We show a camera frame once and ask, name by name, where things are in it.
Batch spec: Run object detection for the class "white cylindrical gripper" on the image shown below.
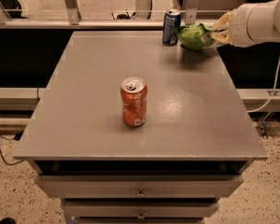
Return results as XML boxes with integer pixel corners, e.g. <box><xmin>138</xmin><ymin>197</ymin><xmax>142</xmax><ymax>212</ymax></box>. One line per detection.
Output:
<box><xmin>211</xmin><ymin>0</ymin><xmax>279</xmax><ymax>48</ymax></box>

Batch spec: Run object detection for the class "green rice chip bag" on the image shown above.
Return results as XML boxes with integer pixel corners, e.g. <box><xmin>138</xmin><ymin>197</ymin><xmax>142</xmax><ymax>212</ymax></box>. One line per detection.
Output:
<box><xmin>173</xmin><ymin>23</ymin><xmax>222</xmax><ymax>51</ymax></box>

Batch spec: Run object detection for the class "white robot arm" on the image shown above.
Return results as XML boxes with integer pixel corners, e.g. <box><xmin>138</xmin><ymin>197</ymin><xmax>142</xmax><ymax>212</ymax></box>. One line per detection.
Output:
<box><xmin>211</xmin><ymin>0</ymin><xmax>280</xmax><ymax>48</ymax></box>

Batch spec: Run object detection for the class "blue pepsi can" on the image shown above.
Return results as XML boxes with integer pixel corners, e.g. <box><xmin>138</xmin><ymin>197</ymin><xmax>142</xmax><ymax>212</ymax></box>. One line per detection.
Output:
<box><xmin>162</xmin><ymin>8</ymin><xmax>181</xmax><ymax>46</ymax></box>

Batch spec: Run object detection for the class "orange soda can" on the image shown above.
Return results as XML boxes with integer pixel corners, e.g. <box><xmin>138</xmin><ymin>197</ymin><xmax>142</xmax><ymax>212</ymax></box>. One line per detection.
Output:
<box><xmin>120</xmin><ymin>77</ymin><xmax>147</xmax><ymax>127</ymax></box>

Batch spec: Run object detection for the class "grey drawer cabinet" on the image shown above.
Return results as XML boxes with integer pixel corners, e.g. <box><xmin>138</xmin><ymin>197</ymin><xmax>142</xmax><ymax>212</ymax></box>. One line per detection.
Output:
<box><xmin>13</xmin><ymin>31</ymin><xmax>267</xmax><ymax>224</ymax></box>

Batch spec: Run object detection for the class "top grey drawer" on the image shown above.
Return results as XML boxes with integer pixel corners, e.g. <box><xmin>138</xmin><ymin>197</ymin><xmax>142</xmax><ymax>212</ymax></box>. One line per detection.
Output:
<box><xmin>35</xmin><ymin>175</ymin><xmax>244</xmax><ymax>199</ymax></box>

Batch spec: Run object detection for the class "grey drawer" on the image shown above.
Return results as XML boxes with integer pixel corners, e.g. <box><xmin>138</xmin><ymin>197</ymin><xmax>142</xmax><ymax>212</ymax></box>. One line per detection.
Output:
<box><xmin>62</xmin><ymin>200</ymin><xmax>219</xmax><ymax>218</ymax></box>
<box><xmin>35</xmin><ymin>175</ymin><xmax>244</xmax><ymax>199</ymax></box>

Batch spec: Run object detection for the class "black shoe tip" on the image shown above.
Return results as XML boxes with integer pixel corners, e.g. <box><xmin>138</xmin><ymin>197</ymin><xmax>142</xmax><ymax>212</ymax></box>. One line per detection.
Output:
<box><xmin>0</xmin><ymin>217</ymin><xmax>16</xmax><ymax>224</ymax></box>

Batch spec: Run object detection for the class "metal railing frame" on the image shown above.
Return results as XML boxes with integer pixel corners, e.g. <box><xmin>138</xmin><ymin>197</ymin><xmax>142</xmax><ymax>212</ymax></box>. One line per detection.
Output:
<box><xmin>0</xmin><ymin>0</ymin><xmax>262</xmax><ymax>30</ymax></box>

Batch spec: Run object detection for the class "black floor cable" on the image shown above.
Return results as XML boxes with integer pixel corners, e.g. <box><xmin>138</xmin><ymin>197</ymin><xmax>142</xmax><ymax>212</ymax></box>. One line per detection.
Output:
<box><xmin>0</xmin><ymin>115</ymin><xmax>25</xmax><ymax>167</ymax></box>

